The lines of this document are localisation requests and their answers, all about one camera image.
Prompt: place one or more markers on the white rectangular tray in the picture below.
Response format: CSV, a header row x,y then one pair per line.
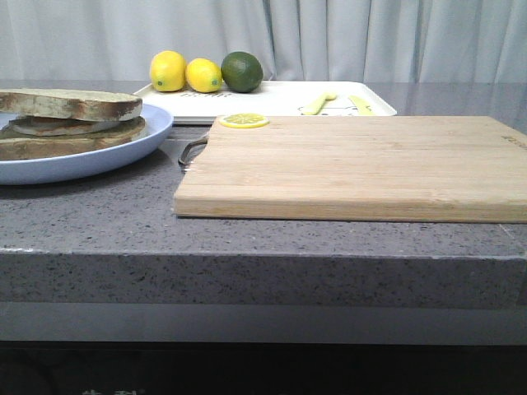
x,y
272,98

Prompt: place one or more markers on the left yellow lemon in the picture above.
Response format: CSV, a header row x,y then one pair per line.
x,y
167,71

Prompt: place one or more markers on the bread slice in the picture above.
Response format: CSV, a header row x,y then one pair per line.
x,y
95,106
20,146

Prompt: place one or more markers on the right yellow lemon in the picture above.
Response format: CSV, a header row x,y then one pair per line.
x,y
203,75

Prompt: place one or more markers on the fried egg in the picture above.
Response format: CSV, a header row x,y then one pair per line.
x,y
47,127

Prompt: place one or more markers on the yellow plastic spoon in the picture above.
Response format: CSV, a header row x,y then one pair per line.
x,y
316,105

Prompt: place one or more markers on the lemon slice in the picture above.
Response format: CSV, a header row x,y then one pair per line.
x,y
244,120

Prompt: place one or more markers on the yellow lemon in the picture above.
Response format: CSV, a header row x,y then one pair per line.
x,y
203,75
167,71

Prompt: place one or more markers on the yellow plastic knife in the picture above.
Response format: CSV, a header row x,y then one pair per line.
x,y
363,106

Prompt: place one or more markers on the light blue round plate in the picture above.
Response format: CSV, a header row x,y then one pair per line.
x,y
62,168

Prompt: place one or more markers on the wooden cutting board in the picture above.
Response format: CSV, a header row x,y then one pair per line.
x,y
394,168

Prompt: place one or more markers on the green lime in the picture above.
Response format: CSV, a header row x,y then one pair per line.
x,y
242,72

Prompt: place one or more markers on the grey curtain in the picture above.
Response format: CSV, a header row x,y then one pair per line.
x,y
370,41

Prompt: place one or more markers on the metal cutting board handle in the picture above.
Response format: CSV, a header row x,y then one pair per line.
x,y
184,160

